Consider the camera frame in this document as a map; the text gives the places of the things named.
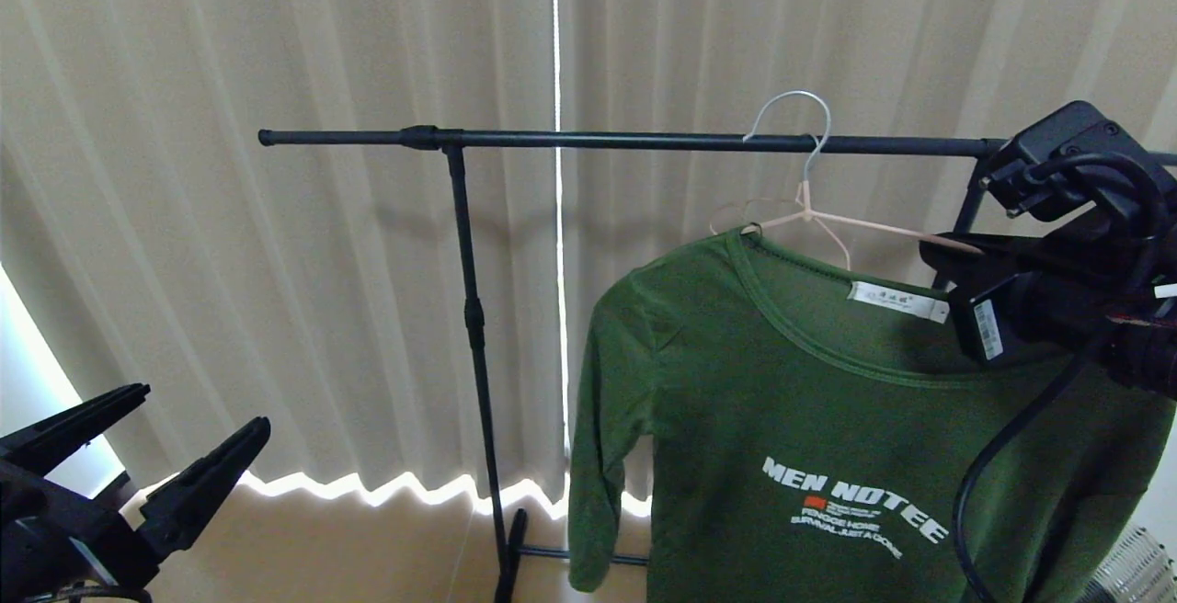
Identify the white laundry basket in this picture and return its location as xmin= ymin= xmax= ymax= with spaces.
xmin=1085 ymin=528 xmax=1165 ymax=603

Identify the beige curtain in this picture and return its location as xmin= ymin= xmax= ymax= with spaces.
xmin=0 ymin=0 xmax=1177 ymax=512

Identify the green printed shirt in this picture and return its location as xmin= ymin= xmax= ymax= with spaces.
xmin=567 ymin=228 xmax=1177 ymax=603

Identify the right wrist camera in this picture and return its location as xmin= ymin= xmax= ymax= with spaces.
xmin=984 ymin=100 xmax=1171 ymax=222

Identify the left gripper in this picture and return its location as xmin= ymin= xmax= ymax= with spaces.
xmin=0 ymin=384 xmax=273 ymax=603

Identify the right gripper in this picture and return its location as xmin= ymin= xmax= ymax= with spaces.
xmin=918 ymin=233 xmax=1177 ymax=365

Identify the black clothes rack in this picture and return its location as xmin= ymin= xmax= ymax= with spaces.
xmin=257 ymin=125 xmax=1177 ymax=603

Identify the pink clothes hanger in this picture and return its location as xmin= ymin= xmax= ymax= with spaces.
xmin=740 ymin=90 xmax=985 ymax=259
xmin=708 ymin=197 xmax=852 ymax=271

